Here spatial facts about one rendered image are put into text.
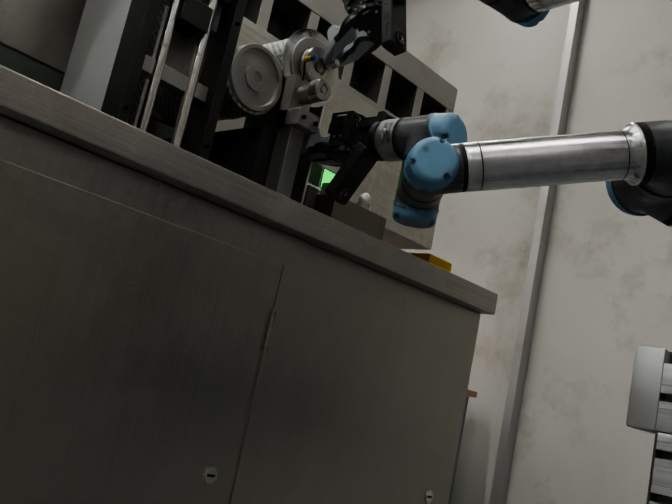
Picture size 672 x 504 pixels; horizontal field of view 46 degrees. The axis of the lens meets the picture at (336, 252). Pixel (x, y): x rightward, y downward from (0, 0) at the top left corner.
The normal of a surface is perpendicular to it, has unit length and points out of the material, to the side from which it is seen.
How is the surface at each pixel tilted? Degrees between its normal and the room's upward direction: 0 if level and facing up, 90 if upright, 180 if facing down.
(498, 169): 114
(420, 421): 90
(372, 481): 90
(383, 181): 90
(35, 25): 90
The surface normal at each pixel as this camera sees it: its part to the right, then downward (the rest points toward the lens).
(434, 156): 0.01, -0.19
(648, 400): -0.67, -0.28
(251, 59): 0.73, 0.02
